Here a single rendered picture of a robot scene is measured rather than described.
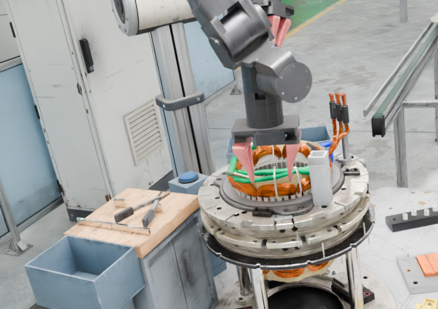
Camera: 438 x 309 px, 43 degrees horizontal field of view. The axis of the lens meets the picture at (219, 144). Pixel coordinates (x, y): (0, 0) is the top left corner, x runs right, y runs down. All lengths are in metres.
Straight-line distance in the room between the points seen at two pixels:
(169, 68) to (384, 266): 0.69
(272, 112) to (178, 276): 0.43
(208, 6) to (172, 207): 0.46
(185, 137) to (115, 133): 1.91
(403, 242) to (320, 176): 0.55
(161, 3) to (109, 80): 1.98
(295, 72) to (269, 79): 0.04
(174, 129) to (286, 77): 0.71
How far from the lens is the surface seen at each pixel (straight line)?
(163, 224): 1.05
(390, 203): 1.62
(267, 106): 0.84
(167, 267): 1.10
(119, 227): 1.07
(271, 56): 0.78
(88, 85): 3.17
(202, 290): 1.21
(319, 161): 0.93
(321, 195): 0.95
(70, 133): 3.37
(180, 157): 1.47
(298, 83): 0.78
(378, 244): 1.44
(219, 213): 0.99
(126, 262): 1.00
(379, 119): 2.34
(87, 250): 1.09
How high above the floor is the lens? 1.55
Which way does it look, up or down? 20 degrees down
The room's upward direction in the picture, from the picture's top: 10 degrees counter-clockwise
